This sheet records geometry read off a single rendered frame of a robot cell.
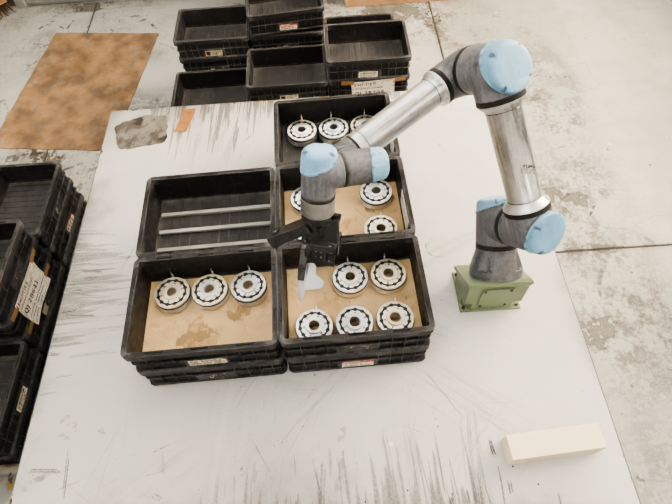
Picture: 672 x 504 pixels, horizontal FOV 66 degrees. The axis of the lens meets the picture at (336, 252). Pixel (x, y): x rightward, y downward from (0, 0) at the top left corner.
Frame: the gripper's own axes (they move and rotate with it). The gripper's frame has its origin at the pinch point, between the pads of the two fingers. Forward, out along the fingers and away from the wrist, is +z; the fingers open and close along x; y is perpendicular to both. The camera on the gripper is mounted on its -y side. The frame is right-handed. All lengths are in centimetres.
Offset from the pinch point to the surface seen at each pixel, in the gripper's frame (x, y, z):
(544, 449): -7, 64, 34
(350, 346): 0.1, 11.8, 19.5
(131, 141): 71, -92, 7
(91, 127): 158, -179, 48
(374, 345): 2.3, 17.8, 19.6
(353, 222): 40.1, 3.5, 7.2
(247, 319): 3.9, -18.5, 21.2
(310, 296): 14.0, -3.0, 17.4
